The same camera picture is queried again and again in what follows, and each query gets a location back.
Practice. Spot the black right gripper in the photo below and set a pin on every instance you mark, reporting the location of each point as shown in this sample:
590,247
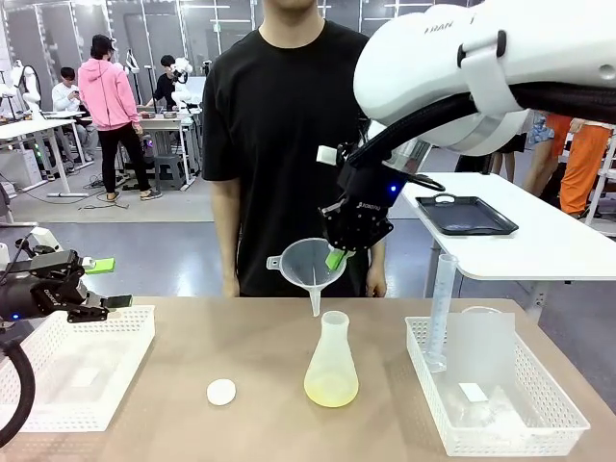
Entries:
370,192

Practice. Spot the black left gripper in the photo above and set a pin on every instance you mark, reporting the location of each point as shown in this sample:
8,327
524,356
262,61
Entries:
48,296

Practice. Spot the translucent plastic funnel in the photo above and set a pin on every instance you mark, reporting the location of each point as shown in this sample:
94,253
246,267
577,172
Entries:
300,269

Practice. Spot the clear plastic graduated cylinder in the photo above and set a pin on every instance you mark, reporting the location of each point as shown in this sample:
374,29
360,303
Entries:
445,289

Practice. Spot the clear plastic beaker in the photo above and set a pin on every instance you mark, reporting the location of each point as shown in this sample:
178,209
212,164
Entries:
481,346

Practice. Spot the person's left forearm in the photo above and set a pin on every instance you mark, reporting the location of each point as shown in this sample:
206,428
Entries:
375,255

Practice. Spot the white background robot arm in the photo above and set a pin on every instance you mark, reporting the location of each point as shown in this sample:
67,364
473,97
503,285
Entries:
29,86

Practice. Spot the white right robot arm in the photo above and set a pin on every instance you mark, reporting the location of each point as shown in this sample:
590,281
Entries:
433,72

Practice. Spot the person's right forearm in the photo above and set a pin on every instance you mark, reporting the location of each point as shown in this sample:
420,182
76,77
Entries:
230,250

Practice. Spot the person's left hand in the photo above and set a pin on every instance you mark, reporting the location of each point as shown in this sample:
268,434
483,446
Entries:
376,281

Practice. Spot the person's right hand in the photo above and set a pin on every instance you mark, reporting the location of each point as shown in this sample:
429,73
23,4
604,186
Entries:
231,288

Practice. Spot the white perforated plastic basket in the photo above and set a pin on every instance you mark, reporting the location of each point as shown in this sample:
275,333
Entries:
96,337
553,414

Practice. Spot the black tray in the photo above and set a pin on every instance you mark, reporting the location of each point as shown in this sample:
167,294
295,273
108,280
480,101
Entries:
462,214

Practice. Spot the translucent Erlenmeyer flask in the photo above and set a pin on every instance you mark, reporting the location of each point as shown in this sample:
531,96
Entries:
332,366

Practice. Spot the person in black T-shirt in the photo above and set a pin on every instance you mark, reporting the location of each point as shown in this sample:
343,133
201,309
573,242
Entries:
269,120

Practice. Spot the white round lid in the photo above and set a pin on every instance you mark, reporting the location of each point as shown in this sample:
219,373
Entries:
221,392

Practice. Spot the white desk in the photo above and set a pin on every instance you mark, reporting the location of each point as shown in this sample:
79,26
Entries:
29,127

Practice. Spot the person in pink hoodie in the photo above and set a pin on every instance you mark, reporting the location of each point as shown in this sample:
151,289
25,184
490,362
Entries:
106,96

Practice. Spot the small white label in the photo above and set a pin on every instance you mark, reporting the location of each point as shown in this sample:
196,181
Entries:
472,392

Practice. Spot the seated person in white shirt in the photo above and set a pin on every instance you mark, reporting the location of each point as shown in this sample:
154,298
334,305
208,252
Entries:
65,96

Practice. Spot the background person in black shirt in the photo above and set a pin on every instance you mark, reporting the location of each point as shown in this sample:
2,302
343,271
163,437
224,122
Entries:
163,89

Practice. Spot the clear crumpled plastic bag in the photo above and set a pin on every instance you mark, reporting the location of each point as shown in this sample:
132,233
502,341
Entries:
505,409

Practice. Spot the mannequin in orange clothes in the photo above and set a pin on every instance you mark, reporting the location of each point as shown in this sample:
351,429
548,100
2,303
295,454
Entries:
584,163

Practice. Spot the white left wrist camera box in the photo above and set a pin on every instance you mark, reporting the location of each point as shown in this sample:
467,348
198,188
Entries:
45,238

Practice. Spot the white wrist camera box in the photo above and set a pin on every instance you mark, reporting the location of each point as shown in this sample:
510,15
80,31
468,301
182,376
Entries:
45,238
326,155

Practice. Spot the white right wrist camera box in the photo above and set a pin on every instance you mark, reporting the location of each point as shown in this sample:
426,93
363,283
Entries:
326,155

